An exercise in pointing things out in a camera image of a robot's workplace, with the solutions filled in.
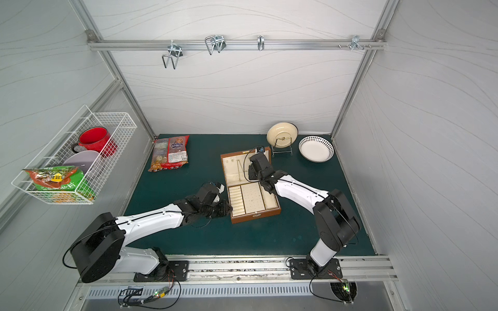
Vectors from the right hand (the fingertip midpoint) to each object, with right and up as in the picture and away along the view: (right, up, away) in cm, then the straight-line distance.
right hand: (255, 164), depth 89 cm
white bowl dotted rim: (+37, +8, +25) cm, 45 cm away
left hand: (-10, -20, -7) cm, 23 cm away
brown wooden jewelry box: (-3, -16, -3) cm, 17 cm away
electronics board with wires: (-46, -47, -21) cm, 69 cm away
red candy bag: (-48, +5, +17) cm, 51 cm away
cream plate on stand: (+15, +15, +12) cm, 24 cm away
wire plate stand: (+16, +10, +18) cm, 26 cm away
